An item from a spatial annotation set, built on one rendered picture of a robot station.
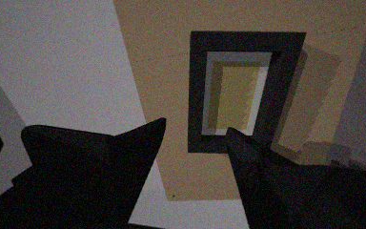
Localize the tan flat board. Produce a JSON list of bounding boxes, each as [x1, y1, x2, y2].
[[113, 0, 366, 201]]

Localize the black picture frame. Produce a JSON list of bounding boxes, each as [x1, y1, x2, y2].
[[188, 31, 307, 154]]

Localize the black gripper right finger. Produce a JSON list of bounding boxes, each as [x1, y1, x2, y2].
[[225, 127, 366, 229]]

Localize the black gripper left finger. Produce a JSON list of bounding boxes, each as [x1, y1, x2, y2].
[[21, 117, 167, 222]]

